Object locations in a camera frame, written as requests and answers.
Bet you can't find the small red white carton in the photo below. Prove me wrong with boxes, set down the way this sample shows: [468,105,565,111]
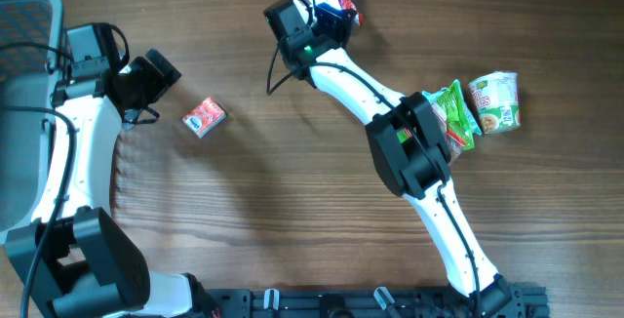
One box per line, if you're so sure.
[182,98,226,139]

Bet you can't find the light blue clear packet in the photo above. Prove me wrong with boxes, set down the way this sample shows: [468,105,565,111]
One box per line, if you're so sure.
[422,88,483,136]

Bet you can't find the green snack bag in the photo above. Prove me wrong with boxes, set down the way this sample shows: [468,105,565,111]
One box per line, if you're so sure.
[422,79,482,164]

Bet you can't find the instant noodle cup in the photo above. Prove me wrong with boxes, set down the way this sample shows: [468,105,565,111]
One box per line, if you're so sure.
[468,71,521,134]

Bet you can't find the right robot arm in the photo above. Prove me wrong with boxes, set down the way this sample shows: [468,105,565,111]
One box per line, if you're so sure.
[263,0,512,317]

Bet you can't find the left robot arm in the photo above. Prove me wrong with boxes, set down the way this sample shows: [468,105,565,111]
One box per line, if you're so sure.
[6,22,222,317]

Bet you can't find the grey plastic shopping basket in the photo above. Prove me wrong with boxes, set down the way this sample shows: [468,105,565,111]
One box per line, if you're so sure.
[1,0,68,239]

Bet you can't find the black mounting rail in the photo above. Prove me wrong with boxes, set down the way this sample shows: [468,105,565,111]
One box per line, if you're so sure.
[204,286,551,318]

